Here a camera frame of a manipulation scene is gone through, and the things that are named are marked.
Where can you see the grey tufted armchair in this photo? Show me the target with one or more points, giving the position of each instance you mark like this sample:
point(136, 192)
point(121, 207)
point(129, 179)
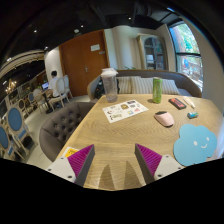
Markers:
point(58, 128)

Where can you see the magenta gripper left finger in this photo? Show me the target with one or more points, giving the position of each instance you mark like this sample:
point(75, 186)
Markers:
point(75, 167)

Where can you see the blue padded chair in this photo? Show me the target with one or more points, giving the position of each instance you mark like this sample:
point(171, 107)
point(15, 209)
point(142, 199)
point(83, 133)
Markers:
point(17, 125)
point(8, 144)

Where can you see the yellow label card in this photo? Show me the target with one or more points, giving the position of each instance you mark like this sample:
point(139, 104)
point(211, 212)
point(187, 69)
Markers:
point(69, 151)

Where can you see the blue cloud mouse pad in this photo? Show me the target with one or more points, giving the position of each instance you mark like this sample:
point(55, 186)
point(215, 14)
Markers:
point(195, 145)

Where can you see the white marker pen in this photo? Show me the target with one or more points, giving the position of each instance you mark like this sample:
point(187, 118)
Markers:
point(189, 101)

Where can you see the green drink can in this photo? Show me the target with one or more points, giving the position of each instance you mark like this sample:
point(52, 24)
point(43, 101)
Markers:
point(157, 89)

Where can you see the arched window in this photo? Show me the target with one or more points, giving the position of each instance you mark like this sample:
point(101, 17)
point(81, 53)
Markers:
point(188, 57)

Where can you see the pink computer mouse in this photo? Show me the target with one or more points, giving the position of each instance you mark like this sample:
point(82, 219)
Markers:
point(164, 118)

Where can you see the grey sofa with cushions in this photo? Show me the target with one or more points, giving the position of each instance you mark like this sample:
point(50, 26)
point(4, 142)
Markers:
point(141, 82)

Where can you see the wooden double door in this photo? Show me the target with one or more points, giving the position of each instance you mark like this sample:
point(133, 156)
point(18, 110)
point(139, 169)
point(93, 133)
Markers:
point(83, 59)

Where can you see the clear plastic shaker bottle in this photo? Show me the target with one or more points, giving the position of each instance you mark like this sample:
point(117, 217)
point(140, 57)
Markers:
point(108, 76)

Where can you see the white chair at desk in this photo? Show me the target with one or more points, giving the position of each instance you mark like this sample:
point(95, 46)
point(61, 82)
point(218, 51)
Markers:
point(63, 89)

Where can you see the small teal eraser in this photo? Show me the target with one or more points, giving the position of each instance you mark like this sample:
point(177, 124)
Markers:
point(192, 115)

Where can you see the glass display cabinet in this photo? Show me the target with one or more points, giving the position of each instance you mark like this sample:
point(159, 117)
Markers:
point(153, 53)

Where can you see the white sticker sheet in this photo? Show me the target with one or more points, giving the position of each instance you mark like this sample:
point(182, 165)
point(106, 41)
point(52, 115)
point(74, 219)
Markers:
point(123, 110)

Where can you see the blue padded chair near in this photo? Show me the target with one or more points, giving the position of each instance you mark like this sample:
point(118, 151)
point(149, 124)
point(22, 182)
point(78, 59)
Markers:
point(8, 144)

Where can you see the seated person in white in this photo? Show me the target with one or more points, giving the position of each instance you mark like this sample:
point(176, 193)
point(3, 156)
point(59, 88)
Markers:
point(52, 90)

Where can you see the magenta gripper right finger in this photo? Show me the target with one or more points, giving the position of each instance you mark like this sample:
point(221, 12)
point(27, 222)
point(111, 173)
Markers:
point(153, 165)

